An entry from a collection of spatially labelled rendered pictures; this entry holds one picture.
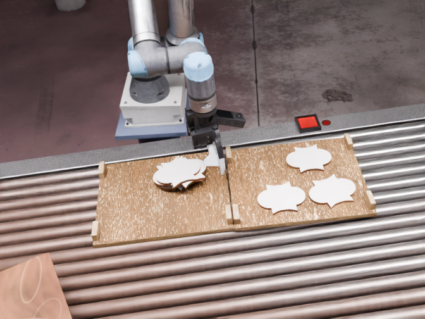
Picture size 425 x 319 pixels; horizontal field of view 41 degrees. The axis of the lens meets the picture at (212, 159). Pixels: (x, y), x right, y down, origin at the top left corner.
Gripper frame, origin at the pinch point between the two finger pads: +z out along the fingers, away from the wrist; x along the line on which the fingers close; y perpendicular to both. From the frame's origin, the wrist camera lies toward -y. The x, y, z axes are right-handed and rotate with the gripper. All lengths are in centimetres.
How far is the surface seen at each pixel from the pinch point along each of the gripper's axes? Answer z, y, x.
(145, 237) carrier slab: 10.5, 26.6, 13.2
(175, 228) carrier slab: 10.4, 17.7, 13.0
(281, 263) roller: 11.9, -6.7, 34.5
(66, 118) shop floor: 104, 55, -195
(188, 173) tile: 5.6, 8.8, -3.4
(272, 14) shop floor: 104, -118, -268
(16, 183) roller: 12, 63, -28
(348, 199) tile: 9.3, -32.7, 21.4
